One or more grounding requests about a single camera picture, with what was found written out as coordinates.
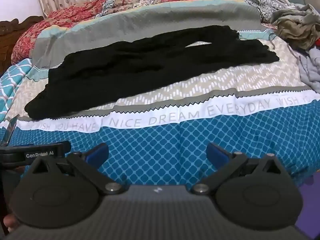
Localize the grey garment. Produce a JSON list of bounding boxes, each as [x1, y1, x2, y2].
[[297, 47, 320, 93]]

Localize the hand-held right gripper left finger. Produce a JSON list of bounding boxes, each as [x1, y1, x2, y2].
[[25, 142, 126, 195]]

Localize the olive clothes pile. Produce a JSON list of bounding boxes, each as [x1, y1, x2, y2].
[[270, 4, 320, 51]]

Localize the black pants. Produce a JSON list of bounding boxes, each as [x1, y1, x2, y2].
[[24, 25, 280, 120]]

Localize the purple cloth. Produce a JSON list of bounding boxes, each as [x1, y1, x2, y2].
[[299, 171, 320, 240]]

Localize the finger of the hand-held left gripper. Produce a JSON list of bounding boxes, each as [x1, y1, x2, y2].
[[1, 114, 19, 147]]

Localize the person's left hand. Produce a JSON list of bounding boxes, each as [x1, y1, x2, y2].
[[3, 214, 20, 233]]

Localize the brown wooden headboard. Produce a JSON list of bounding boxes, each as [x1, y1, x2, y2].
[[0, 16, 45, 73]]

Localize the blue and beige patterned bedsheet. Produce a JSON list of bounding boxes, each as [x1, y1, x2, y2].
[[0, 29, 320, 195]]

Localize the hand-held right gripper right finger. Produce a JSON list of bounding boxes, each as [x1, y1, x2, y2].
[[191, 142, 286, 195]]

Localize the red floral patchwork quilt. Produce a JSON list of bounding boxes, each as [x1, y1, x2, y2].
[[11, 0, 202, 64]]

